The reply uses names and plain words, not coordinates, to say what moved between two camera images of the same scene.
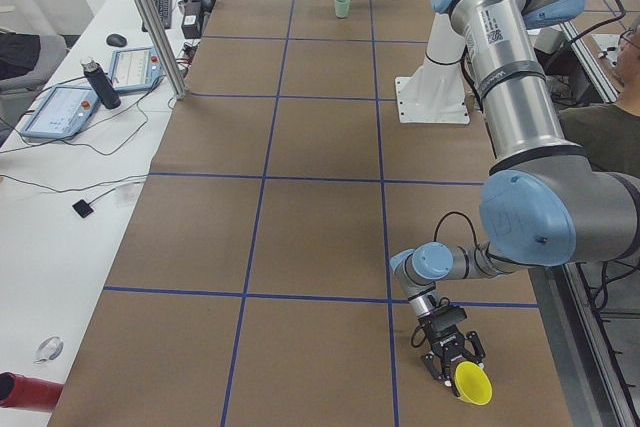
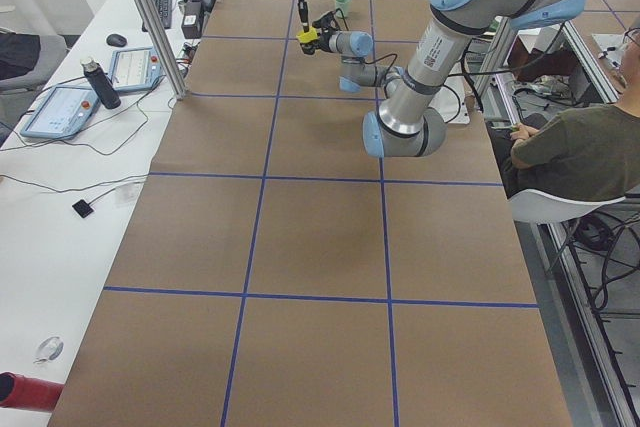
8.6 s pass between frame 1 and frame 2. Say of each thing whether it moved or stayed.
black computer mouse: stayed
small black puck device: stayed
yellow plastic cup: moved
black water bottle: stayed
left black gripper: moved
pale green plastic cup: stayed
